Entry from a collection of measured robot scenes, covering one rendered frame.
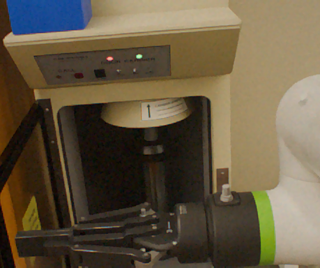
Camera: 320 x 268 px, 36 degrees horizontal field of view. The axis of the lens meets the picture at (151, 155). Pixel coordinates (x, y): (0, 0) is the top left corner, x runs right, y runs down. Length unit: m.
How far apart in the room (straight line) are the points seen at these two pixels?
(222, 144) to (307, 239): 0.31
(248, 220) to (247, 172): 0.80
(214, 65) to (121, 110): 0.20
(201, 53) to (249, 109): 0.60
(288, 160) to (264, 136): 0.76
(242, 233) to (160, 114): 0.34
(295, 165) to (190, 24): 0.24
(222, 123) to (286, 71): 0.49
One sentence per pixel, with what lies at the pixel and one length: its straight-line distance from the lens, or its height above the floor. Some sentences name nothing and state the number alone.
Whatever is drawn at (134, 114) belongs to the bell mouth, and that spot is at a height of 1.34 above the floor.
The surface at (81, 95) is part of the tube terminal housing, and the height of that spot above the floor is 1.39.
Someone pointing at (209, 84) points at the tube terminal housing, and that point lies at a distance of 0.82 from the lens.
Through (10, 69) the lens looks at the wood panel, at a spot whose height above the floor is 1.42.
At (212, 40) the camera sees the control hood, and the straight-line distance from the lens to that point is 0.71.
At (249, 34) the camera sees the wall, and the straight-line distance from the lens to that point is 1.26.
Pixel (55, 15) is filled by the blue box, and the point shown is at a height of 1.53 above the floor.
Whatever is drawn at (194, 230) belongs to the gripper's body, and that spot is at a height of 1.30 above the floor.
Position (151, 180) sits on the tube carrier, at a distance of 0.96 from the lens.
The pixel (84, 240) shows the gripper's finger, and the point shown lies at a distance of 0.62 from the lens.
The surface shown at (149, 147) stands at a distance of 0.93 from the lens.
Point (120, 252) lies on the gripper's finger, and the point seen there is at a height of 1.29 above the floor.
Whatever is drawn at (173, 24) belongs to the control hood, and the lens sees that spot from 0.68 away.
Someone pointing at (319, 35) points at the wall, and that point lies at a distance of 1.31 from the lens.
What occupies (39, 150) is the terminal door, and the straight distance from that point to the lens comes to 0.79.
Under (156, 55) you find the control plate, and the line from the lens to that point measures 0.73.
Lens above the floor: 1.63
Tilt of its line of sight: 25 degrees down
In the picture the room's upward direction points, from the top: 5 degrees counter-clockwise
